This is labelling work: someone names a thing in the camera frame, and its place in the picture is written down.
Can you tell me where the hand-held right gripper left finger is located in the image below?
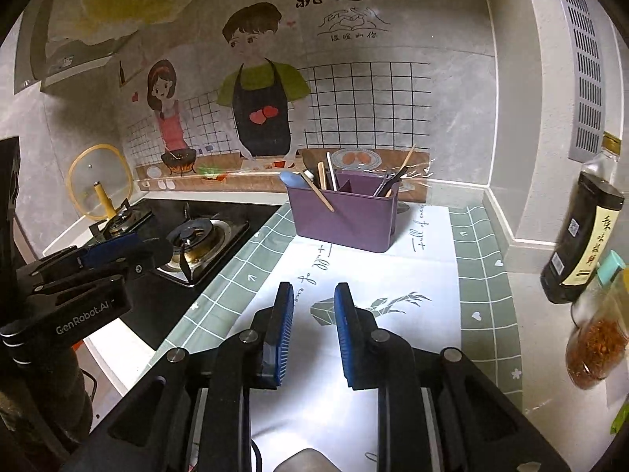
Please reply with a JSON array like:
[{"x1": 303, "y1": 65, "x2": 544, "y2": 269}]
[{"x1": 61, "y1": 282, "x2": 296, "y2": 472}]

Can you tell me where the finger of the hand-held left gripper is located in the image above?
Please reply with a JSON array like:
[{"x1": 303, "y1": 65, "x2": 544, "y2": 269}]
[
  {"x1": 29, "y1": 230, "x2": 174, "y2": 281},
  {"x1": 20, "y1": 268, "x2": 129, "y2": 306}
]

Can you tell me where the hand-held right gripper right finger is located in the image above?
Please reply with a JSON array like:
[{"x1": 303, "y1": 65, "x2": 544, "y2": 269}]
[{"x1": 334, "y1": 282, "x2": 573, "y2": 472}]

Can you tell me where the purple utensil holder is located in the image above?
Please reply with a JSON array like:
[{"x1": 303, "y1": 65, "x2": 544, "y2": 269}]
[{"x1": 286, "y1": 170, "x2": 400, "y2": 254}]

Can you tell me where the black spatula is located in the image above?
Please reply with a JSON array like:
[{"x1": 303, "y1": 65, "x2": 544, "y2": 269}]
[{"x1": 382, "y1": 166, "x2": 410, "y2": 196}]

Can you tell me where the person's left forearm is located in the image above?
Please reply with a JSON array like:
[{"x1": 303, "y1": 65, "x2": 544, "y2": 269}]
[{"x1": 0, "y1": 347, "x2": 95, "y2": 460}]

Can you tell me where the small stove burner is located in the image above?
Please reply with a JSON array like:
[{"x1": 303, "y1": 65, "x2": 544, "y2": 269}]
[{"x1": 91, "y1": 199, "x2": 153, "y2": 238}]

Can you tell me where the green checked printed mat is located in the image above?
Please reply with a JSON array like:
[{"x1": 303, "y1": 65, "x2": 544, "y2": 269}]
[{"x1": 150, "y1": 201, "x2": 524, "y2": 472}]

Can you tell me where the yellow-rimmed glass lid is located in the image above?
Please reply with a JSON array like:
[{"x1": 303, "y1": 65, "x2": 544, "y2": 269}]
[{"x1": 67, "y1": 144, "x2": 133, "y2": 222}]

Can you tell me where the large steel stove burner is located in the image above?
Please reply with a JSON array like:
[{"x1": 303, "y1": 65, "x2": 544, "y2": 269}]
[{"x1": 164, "y1": 216, "x2": 249, "y2": 276}]

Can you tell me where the black gas stove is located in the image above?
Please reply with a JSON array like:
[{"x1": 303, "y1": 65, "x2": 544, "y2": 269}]
[{"x1": 42, "y1": 198, "x2": 282, "y2": 350}]

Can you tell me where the long wooden chopstick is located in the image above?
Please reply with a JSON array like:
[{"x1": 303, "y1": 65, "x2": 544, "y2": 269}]
[
  {"x1": 301, "y1": 176, "x2": 336, "y2": 212},
  {"x1": 393, "y1": 144, "x2": 417, "y2": 183}
]

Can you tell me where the steel range hood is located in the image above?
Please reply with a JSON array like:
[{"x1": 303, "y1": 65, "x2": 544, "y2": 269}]
[{"x1": 15, "y1": 0, "x2": 197, "y2": 95}]

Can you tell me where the chili flake jar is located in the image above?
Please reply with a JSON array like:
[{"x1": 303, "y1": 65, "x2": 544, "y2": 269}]
[{"x1": 565, "y1": 268, "x2": 629, "y2": 390}]

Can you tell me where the dark soy sauce bottle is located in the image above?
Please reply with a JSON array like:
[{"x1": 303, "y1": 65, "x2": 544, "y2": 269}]
[{"x1": 541, "y1": 133, "x2": 626, "y2": 306}]

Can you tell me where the teal-capped bottle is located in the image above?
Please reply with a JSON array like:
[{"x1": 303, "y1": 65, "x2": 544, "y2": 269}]
[{"x1": 570, "y1": 250, "x2": 628, "y2": 325}]

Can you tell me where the grey vent panel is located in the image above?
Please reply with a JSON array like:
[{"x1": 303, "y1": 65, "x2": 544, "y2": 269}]
[{"x1": 550, "y1": 0, "x2": 608, "y2": 163}]

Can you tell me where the cartoon kitchen wall poster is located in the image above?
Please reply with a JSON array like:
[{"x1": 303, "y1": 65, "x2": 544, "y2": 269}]
[{"x1": 118, "y1": 0, "x2": 433, "y2": 192}]

